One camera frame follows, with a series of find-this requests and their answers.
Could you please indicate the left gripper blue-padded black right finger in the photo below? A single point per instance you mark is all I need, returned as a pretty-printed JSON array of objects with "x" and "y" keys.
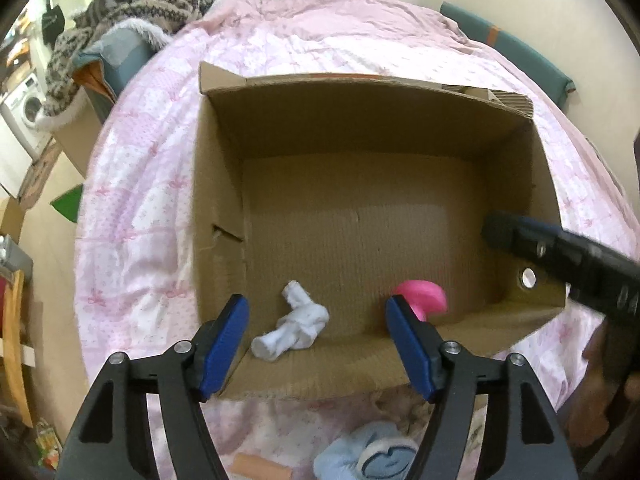
[{"x": 522, "y": 437}]

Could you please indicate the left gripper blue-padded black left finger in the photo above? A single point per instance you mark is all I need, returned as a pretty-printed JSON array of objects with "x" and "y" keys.
[{"x": 111, "y": 436}]

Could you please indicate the light blue plush toy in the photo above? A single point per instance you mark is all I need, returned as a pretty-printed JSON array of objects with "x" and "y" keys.
[{"x": 375, "y": 451}]

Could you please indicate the person's right hand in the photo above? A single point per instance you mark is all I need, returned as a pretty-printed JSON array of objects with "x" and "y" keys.
[{"x": 583, "y": 417}]

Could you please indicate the wooden chair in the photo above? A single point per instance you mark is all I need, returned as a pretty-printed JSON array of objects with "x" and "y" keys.
[{"x": 13, "y": 353}]

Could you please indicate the beige foam cylinder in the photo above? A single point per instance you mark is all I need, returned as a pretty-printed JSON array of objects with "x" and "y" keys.
[{"x": 258, "y": 468}]

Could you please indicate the pink plush toy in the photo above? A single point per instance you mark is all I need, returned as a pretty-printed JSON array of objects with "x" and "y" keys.
[{"x": 425, "y": 298}]

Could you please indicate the teal cushion with orange stripe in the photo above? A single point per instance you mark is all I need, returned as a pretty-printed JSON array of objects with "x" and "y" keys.
[{"x": 552, "y": 81}]

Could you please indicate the white rolled sock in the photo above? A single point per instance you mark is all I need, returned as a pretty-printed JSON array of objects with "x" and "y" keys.
[{"x": 298, "y": 330}]

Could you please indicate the green plastic dustpan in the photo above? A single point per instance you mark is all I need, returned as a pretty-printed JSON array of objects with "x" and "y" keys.
[{"x": 68, "y": 204}]

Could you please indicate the patterned floor mat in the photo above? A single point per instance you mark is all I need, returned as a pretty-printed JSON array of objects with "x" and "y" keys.
[{"x": 37, "y": 176}]

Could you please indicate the brown cardboard box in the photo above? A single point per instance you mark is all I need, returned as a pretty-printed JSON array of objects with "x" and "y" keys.
[{"x": 350, "y": 185}]

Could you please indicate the white washing machine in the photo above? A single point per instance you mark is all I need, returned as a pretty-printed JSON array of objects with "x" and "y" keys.
[{"x": 20, "y": 109}]

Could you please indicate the black garment on hanger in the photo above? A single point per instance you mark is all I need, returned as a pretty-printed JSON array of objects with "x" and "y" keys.
[{"x": 52, "y": 25}]

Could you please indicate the grey patterned knit blanket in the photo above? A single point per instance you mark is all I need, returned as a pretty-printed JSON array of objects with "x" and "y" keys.
[{"x": 157, "y": 20}]

